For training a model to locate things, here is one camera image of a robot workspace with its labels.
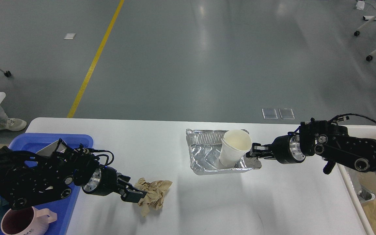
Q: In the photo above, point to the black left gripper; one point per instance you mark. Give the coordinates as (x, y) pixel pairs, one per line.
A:
(106, 180)

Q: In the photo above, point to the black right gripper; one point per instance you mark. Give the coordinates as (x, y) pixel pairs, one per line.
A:
(285, 149)

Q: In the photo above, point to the brown paper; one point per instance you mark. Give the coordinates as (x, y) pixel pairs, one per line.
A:
(155, 194)

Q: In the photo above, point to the white paper cup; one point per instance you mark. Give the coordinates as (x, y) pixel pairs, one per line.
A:
(235, 144)

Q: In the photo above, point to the aluminium foil tray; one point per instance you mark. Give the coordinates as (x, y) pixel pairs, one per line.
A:
(205, 148)

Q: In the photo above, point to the stainless steel rectangular container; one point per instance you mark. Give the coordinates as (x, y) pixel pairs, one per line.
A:
(52, 148)

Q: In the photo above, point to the pink ceramic mug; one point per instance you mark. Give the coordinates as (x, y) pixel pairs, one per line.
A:
(28, 221)

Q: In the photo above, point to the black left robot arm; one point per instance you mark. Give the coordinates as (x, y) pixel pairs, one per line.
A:
(29, 179)

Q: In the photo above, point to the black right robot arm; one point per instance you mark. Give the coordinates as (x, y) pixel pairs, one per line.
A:
(325, 138)

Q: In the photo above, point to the left clear floor plate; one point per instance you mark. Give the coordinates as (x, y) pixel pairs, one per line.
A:
(269, 113)

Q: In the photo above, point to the clear floor plate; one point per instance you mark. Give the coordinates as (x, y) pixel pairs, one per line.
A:
(286, 113)
(269, 113)

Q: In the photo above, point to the right clear floor plate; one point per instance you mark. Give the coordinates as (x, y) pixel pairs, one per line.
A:
(286, 113)

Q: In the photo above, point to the blue plastic tray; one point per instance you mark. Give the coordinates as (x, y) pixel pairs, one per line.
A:
(33, 142)

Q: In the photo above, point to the white plastic bin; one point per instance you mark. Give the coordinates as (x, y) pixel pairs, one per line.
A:
(362, 191)

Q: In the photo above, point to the white sneaker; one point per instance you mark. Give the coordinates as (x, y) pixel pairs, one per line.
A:
(13, 124)

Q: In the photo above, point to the white paper on floor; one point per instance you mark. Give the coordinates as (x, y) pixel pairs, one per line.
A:
(69, 36)

